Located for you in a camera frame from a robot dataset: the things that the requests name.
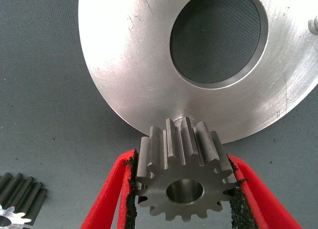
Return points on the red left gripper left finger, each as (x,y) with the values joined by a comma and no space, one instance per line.
(106,204)

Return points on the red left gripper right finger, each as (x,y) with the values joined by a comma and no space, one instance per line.
(268,206)

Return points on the steel planetary gear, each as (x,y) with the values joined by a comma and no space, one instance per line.
(22,191)
(183,169)

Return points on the round metal carrier plate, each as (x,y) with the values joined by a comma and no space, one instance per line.
(119,65)

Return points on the dark grey table cloth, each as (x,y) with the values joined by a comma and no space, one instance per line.
(37,90)

